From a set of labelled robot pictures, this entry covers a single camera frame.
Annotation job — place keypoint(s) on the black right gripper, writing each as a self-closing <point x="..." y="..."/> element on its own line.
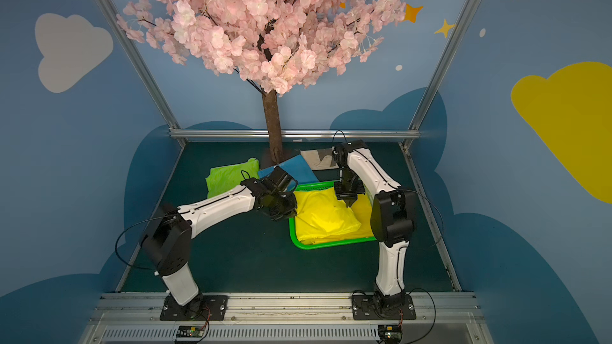
<point x="348" y="191"/>

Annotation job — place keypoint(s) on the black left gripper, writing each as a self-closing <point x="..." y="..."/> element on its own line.
<point x="285" y="202"/>

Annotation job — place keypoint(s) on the green plastic basket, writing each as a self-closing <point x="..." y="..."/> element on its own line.
<point x="325" y="243"/>

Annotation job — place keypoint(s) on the small neon yellow raincoat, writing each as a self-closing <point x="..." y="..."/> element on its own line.
<point x="320" y="214"/>

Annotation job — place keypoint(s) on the large yellow raincoat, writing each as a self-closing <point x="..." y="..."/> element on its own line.
<point x="363" y="220"/>

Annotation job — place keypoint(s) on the blue raincoat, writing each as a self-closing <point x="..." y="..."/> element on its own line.
<point x="297" y="167"/>

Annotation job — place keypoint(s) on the lime green raincoat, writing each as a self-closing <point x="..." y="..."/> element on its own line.
<point x="223" y="179"/>

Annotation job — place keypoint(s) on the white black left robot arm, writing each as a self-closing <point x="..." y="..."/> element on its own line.
<point x="167" y="240"/>

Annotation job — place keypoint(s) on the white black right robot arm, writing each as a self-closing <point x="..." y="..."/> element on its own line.
<point x="392" y="220"/>

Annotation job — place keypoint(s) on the grey white work glove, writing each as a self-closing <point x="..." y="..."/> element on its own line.
<point x="320" y="159"/>

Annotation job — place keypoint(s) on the right circuit board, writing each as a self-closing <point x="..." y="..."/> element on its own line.
<point x="389" y="334"/>

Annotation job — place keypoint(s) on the circuit board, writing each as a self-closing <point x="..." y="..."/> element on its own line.
<point x="389" y="334"/>
<point x="189" y="334"/>

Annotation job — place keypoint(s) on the left circuit board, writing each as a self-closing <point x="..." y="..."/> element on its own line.
<point x="189" y="334"/>

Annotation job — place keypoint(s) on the pink cherry blossom tree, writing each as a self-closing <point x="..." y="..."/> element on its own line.
<point x="274" y="45"/>

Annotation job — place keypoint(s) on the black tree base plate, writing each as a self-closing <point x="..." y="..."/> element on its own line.
<point x="267" y="160"/>

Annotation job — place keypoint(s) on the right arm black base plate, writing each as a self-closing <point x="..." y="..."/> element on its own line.
<point x="365" y="307"/>

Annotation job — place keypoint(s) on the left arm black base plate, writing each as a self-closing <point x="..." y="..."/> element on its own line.
<point x="201" y="308"/>

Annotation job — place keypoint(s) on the rear aluminium frame bar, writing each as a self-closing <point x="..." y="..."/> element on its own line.
<point x="293" y="134"/>

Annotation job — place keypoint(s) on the aluminium rail at front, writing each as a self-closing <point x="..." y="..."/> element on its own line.
<point x="288" y="318"/>

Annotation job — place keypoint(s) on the left aluminium frame post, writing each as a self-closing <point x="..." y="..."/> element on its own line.
<point x="109" y="11"/>

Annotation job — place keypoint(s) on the aluminium frame post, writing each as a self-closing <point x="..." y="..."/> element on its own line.
<point x="464" y="20"/>
<point x="109" y="11"/>

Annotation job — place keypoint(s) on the right aluminium frame post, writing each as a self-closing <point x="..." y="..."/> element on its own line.
<point x="464" y="20"/>

